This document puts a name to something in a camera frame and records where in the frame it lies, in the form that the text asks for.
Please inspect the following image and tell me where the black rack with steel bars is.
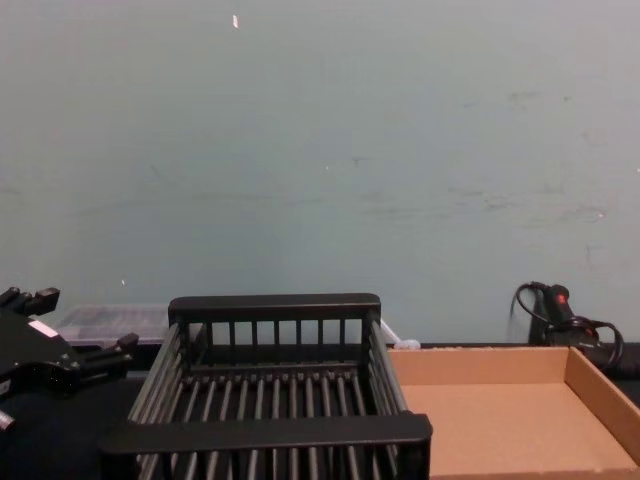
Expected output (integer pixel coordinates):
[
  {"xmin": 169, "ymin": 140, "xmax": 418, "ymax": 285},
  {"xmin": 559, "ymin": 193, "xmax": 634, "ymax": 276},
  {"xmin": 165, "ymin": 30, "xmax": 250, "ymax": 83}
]
[{"xmin": 98, "ymin": 292, "xmax": 434, "ymax": 480}]

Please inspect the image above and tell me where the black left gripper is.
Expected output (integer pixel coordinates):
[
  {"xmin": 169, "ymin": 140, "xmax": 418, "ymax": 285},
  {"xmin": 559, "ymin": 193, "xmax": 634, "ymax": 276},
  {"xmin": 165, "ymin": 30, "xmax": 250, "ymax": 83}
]
[{"xmin": 0, "ymin": 286, "xmax": 141, "ymax": 401}]

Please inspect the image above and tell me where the clear plastic case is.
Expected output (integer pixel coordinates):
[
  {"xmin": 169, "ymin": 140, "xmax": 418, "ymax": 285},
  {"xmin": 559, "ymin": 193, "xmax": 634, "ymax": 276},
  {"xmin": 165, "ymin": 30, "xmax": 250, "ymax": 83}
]
[{"xmin": 53, "ymin": 304, "xmax": 172, "ymax": 348}]

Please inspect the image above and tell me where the black corded tool red switch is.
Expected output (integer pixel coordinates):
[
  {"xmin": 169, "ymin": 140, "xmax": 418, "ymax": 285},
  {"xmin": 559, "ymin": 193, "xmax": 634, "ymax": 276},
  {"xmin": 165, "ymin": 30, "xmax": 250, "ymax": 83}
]
[{"xmin": 510, "ymin": 281, "xmax": 627, "ymax": 375}]

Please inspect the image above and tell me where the plain pale wall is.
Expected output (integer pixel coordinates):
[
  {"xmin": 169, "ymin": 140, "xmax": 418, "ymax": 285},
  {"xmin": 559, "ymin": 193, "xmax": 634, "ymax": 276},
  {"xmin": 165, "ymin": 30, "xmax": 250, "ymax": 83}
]
[{"xmin": 0, "ymin": 0, "xmax": 640, "ymax": 346}]

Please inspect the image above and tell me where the small white three-armed plastic piece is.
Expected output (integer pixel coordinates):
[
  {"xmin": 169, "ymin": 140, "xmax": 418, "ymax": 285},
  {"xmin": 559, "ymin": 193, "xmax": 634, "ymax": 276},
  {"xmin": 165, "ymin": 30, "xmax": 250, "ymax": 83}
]
[{"xmin": 381, "ymin": 319, "xmax": 422, "ymax": 351}]

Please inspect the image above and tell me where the shallow brown cardboard tray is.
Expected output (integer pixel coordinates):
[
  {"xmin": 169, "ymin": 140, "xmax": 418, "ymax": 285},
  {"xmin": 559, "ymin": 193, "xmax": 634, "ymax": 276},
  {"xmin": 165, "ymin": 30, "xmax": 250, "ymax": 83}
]
[{"xmin": 386, "ymin": 345, "xmax": 640, "ymax": 480}]

